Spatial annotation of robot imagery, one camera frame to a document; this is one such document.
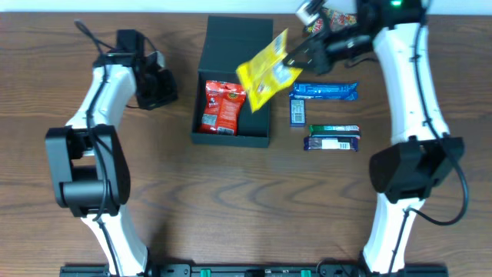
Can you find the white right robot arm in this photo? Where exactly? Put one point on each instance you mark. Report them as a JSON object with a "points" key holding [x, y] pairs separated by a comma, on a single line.
{"points": [[422, 151]]}

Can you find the purple chocolate bar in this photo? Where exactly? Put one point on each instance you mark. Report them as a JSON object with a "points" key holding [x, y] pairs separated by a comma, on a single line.
{"points": [[330, 143]]}

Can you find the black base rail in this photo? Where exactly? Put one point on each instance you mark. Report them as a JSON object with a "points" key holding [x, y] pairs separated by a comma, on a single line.
{"points": [[332, 268]]}

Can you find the dark green open box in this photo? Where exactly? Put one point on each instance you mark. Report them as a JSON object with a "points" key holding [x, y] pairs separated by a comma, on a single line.
{"points": [[229, 42]]}

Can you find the green candy bar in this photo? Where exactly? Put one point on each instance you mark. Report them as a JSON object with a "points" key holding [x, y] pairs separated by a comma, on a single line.
{"points": [[335, 130]]}

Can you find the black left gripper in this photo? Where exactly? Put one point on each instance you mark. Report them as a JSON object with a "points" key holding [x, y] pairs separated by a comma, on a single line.
{"points": [[158, 90]]}

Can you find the red orange candy bag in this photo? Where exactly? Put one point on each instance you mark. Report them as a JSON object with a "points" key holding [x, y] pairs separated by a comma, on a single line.
{"points": [[222, 108]]}

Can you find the blue long cookie pack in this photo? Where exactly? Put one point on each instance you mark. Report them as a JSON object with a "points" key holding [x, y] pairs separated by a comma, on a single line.
{"points": [[325, 91]]}

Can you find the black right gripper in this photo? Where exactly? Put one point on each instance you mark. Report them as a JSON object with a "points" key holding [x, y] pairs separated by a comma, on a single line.
{"points": [[315, 54]]}

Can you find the yellow snack bag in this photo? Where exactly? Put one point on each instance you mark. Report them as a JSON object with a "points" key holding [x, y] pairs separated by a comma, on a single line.
{"points": [[265, 75]]}

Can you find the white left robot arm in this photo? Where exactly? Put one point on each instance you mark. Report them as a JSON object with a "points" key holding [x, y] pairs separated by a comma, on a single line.
{"points": [[88, 168]]}

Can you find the Haribo gummy candy bag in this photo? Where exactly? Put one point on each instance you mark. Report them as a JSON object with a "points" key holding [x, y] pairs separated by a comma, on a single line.
{"points": [[337, 21]]}

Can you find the small blue gum pack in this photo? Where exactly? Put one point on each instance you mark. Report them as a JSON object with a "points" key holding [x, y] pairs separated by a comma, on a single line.
{"points": [[297, 112]]}

